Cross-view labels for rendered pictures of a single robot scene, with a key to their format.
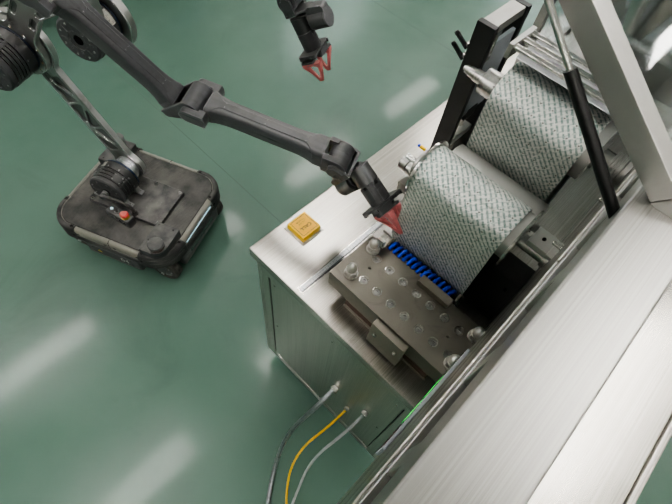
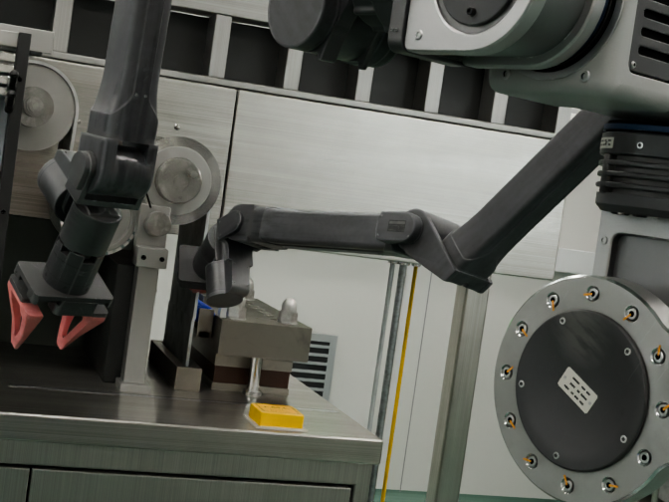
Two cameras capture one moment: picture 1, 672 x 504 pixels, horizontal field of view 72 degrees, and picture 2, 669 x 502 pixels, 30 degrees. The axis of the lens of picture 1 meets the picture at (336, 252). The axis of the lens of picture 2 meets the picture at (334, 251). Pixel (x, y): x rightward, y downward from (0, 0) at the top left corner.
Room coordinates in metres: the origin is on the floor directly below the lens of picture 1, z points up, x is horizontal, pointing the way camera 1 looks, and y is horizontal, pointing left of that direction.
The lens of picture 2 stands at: (2.24, 1.25, 1.28)
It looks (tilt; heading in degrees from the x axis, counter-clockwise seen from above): 3 degrees down; 216
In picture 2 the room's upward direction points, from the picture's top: 8 degrees clockwise
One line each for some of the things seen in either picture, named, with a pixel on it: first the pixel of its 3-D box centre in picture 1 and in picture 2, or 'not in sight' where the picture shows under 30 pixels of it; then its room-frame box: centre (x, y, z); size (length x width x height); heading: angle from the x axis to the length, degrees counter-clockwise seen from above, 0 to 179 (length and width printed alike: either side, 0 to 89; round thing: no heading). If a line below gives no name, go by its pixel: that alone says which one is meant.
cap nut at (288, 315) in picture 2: (351, 269); (289, 310); (0.55, -0.05, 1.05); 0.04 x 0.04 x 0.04
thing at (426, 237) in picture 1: (435, 247); (188, 258); (0.61, -0.24, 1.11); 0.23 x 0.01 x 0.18; 54
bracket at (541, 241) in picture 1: (545, 243); not in sight; (0.56, -0.42, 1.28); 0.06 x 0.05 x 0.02; 54
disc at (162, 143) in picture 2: (426, 168); (177, 180); (0.73, -0.17, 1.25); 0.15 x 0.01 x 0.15; 144
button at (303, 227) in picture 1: (303, 226); (276, 415); (0.74, 0.11, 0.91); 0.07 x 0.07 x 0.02; 54
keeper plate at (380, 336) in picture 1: (385, 343); not in sight; (0.41, -0.16, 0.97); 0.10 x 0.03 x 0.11; 54
